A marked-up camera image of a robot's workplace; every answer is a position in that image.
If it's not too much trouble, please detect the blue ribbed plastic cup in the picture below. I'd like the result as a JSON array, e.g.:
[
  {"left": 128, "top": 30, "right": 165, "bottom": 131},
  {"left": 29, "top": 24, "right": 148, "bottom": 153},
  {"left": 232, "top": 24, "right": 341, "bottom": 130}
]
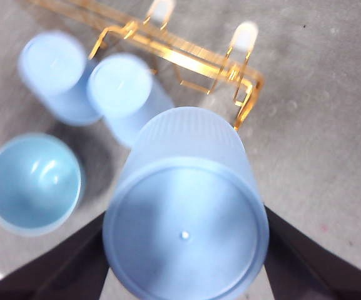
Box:
[
  {"left": 101, "top": 106, "right": 270, "bottom": 300},
  {"left": 86, "top": 52, "right": 176, "bottom": 149},
  {"left": 17, "top": 30, "right": 103, "bottom": 126}
]

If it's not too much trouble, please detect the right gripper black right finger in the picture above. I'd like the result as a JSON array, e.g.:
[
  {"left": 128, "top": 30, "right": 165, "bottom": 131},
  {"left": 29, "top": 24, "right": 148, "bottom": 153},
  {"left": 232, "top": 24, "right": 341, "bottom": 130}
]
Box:
[{"left": 262, "top": 205, "right": 361, "bottom": 300}]

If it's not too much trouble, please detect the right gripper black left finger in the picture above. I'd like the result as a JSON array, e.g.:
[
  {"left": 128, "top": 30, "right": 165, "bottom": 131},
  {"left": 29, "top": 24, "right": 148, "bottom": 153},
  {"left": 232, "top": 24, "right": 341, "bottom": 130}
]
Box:
[{"left": 0, "top": 214, "right": 109, "bottom": 300}]

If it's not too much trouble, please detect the gold wire cup rack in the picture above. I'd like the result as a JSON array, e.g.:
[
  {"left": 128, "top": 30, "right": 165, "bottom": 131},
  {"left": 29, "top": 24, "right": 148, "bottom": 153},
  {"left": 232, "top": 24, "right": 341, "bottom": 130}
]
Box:
[{"left": 20, "top": 0, "right": 266, "bottom": 132}]

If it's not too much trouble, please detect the light blue ribbed bowl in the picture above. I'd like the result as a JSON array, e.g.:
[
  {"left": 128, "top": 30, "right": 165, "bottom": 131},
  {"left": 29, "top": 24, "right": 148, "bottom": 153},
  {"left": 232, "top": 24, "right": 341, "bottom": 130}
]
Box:
[{"left": 0, "top": 132, "right": 86, "bottom": 237}]

